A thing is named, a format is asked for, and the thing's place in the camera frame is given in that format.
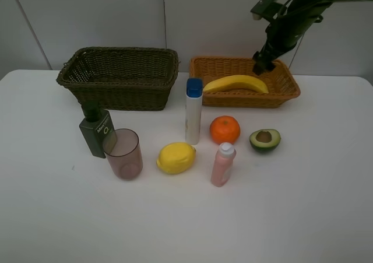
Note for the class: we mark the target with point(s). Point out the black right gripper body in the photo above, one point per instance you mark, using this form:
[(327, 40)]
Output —
[(285, 31)]

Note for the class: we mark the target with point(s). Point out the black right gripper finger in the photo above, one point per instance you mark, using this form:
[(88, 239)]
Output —
[(259, 63), (269, 65)]

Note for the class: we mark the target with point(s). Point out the yellow banana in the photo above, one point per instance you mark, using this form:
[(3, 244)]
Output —
[(236, 82)]

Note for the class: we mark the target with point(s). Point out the halved avocado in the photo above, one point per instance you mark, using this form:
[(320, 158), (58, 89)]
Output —
[(265, 140)]

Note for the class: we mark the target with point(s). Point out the orange tangerine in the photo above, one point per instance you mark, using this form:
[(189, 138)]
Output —
[(225, 129)]

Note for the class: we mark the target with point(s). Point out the pink bottle white cap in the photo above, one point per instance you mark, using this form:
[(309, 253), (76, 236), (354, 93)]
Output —
[(223, 163)]

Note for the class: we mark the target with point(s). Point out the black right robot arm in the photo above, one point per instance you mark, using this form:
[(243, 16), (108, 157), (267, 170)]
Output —
[(326, 4)]

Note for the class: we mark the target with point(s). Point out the orange wicker basket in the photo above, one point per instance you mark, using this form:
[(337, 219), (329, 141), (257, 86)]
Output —
[(280, 82)]

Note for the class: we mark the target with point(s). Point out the white bottle blue cap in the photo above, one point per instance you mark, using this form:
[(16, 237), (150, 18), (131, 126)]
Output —
[(193, 108)]

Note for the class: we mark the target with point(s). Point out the yellow lemon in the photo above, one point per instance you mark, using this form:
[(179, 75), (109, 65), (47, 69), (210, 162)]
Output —
[(176, 158)]

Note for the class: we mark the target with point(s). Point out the dark brown wicker basket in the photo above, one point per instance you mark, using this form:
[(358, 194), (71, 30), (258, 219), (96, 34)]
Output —
[(121, 78)]

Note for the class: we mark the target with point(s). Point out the translucent pink plastic cup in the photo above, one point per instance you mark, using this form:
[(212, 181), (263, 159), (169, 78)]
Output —
[(122, 150)]

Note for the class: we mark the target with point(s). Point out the dark green pump bottle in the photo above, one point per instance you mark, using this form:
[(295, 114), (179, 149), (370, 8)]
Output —
[(95, 126)]

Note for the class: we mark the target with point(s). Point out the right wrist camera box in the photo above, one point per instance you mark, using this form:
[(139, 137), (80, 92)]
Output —
[(266, 9)]

